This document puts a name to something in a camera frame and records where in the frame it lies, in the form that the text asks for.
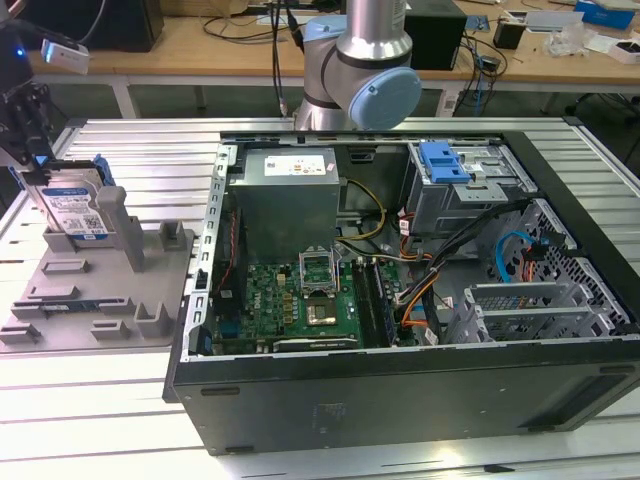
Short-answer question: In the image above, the RAM stick on rack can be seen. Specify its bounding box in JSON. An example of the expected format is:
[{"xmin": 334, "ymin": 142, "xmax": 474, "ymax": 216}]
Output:
[{"xmin": 39, "ymin": 299, "xmax": 101, "ymax": 314}]

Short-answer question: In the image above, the hard disk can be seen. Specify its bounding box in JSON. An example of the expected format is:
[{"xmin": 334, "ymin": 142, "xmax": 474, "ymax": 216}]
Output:
[{"xmin": 9, "ymin": 154, "xmax": 114, "ymax": 246}]

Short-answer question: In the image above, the blue data wire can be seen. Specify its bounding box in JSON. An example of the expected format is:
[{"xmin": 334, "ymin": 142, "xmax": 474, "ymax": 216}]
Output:
[{"xmin": 493, "ymin": 229, "xmax": 540, "ymax": 284}]

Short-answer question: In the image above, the blue plastic drive latch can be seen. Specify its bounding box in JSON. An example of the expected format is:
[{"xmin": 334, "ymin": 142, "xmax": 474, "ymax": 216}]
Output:
[{"xmin": 419, "ymin": 142, "xmax": 474, "ymax": 184}]

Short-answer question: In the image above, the metal disk bay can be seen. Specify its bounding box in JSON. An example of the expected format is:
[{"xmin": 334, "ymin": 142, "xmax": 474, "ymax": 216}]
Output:
[{"xmin": 447, "ymin": 281, "xmax": 617, "ymax": 347}]

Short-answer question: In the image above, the black sleeved wire bundle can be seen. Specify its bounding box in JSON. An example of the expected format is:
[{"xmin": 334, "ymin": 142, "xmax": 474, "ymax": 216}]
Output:
[{"xmin": 419, "ymin": 199, "xmax": 532, "ymax": 346}]

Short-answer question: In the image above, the green motherboard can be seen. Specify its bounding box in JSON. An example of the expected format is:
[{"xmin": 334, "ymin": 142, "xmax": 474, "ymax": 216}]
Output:
[{"xmin": 209, "ymin": 239, "xmax": 431, "ymax": 356}]

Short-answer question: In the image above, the metal socket cover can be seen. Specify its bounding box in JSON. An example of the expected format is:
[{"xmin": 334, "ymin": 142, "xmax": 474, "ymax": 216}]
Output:
[{"xmin": 297, "ymin": 247, "xmax": 338, "ymax": 297}]

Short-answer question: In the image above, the orange power wire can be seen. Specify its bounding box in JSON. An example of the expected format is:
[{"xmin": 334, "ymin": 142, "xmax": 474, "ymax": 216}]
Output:
[{"xmin": 398, "ymin": 279, "xmax": 437, "ymax": 330}]

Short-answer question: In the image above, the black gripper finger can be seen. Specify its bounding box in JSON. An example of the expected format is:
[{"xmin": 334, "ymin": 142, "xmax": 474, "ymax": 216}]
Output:
[
  {"xmin": 0, "ymin": 93, "xmax": 30, "ymax": 170},
  {"xmin": 19, "ymin": 82, "xmax": 52, "ymax": 186}
]

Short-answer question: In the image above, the CPU socket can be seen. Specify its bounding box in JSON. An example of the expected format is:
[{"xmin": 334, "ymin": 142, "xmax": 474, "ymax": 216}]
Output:
[{"xmin": 303, "ymin": 295, "xmax": 340, "ymax": 327}]

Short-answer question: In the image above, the yellow power wire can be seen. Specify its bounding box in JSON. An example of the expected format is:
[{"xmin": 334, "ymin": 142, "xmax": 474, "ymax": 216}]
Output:
[{"xmin": 337, "ymin": 179, "xmax": 387, "ymax": 246}]

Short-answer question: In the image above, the metal optical drive cage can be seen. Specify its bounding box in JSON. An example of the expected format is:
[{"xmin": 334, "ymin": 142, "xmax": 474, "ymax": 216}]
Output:
[{"xmin": 404, "ymin": 142, "xmax": 540, "ymax": 242}]

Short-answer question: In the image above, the black graphics card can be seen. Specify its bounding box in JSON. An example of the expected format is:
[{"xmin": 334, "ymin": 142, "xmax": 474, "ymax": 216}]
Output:
[{"xmin": 272, "ymin": 335, "xmax": 361, "ymax": 354}]

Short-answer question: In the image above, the grey power supply unit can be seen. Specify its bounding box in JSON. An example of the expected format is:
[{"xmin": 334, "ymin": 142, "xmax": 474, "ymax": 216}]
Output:
[{"xmin": 227, "ymin": 147, "xmax": 346, "ymax": 261}]

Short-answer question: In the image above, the large black computer box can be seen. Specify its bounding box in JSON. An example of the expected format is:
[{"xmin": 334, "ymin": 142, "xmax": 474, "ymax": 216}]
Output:
[{"xmin": 14, "ymin": 0, "xmax": 164, "ymax": 54}]

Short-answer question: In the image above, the small black box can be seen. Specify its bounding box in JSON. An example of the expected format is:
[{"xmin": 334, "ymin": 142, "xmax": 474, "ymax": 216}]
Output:
[{"xmin": 493, "ymin": 17, "xmax": 527, "ymax": 50}]

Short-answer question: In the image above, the grey plastic parts rack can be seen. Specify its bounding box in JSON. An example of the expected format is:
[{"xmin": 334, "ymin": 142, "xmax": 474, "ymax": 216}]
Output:
[{"xmin": 0, "ymin": 187, "xmax": 196, "ymax": 355}]

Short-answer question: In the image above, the black RAM slot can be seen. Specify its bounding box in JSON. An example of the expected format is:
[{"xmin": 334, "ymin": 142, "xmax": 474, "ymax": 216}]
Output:
[{"xmin": 352, "ymin": 258, "xmax": 386, "ymax": 350}]

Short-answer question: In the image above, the black open PC case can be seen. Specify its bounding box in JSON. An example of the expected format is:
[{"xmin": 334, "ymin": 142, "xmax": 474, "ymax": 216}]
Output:
[{"xmin": 162, "ymin": 127, "xmax": 640, "ymax": 459}]

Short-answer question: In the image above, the wooden desk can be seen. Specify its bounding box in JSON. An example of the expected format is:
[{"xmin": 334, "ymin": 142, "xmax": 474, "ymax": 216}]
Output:
[{"xmin": 0, "ymin": 0, "xmax": 640, "ymax": 87}]

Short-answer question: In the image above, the blue cardboard box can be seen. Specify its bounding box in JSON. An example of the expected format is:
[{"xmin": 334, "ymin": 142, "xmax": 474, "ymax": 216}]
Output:
[{"xmin": 574, "ymin": 0, "xmax": 634, "ymax": 31}]

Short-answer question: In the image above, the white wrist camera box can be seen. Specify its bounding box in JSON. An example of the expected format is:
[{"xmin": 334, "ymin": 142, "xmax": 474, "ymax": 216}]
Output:
[{"xmin": 40, "ymin": 38, "xmax": 91, "ymax": 76}]

